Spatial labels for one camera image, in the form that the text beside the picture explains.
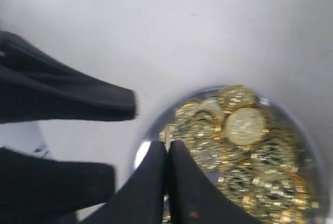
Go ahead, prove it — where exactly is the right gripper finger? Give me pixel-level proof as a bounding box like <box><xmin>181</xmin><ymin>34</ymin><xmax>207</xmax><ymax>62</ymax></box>
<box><xmin>1</xmin><ymin>31</ymin><xmax>137</xmax><ymax>123</ymax></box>
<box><xmin>1</xmin><ymin>147</ymin><xmax>115</xmax><ymax>218</ymax></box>

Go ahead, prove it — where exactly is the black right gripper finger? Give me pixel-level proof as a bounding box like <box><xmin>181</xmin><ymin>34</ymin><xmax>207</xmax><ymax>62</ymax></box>
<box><xmin>168</xmin><ymin>141</ymin><xmax>258</xmax><ymax>224</ymax></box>
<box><xmin>83</xmin><ymin>141</ymin><xmax>167</xmax><ymax>224</ymax></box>

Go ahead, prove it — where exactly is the gold coin right upper pile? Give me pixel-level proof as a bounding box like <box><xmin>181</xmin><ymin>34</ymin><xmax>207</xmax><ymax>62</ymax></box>
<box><xmin>224</xmin><ymin>108</ymin><xmax>268</xmax><ymax>146</ymax></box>

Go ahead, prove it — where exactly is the round steel plate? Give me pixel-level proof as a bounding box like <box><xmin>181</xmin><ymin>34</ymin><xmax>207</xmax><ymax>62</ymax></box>
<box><xmin>133</xmin><ymin>85</ymin><xmax>332</xmax><ymax>223</ymax></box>

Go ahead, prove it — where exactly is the gold coin top of pile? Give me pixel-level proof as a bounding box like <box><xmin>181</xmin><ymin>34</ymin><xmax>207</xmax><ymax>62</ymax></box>
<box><xmin>217</xmin><ymin>84</ymin><xmax>256</xmax><ymax>114</ymax></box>

